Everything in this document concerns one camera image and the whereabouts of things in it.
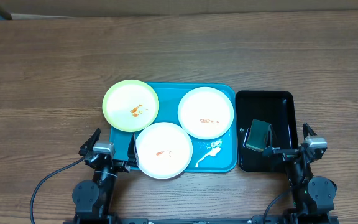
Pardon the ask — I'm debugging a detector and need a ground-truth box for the white plate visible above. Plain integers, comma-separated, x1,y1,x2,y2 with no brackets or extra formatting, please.
178,87,234,140
135,122,193,179

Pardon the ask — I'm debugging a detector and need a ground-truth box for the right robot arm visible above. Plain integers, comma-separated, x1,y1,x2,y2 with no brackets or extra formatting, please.
262,123,339,224

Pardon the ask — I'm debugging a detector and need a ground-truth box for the white plate front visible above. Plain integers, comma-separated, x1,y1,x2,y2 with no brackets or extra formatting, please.
135,122,193,179

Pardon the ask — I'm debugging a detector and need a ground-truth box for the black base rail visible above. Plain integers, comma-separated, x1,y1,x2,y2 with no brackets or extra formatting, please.
62,214,340,224

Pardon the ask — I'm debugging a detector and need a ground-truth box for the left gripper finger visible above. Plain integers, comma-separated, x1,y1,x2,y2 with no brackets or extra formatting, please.
127,133,138,167
78,128,101,156

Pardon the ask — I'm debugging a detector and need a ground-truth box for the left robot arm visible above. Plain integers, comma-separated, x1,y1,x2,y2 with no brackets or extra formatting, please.
72,129,137,224

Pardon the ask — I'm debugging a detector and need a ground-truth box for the yellow-green plate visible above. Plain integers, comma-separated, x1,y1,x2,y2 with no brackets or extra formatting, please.
102,80,160,132

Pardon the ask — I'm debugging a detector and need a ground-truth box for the black rectangular tray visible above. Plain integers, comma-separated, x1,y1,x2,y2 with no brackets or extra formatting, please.
236,90,298,173

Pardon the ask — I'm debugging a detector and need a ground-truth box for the teal plastic tray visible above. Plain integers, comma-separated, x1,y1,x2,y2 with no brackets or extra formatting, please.
110,82,237,173

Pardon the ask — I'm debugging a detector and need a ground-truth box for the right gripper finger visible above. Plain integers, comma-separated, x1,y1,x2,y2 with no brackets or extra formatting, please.
302,123,317,138
267,124,279,148

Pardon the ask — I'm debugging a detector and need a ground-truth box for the green yellow sponge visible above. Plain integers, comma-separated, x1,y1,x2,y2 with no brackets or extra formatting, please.
244,119,271,152

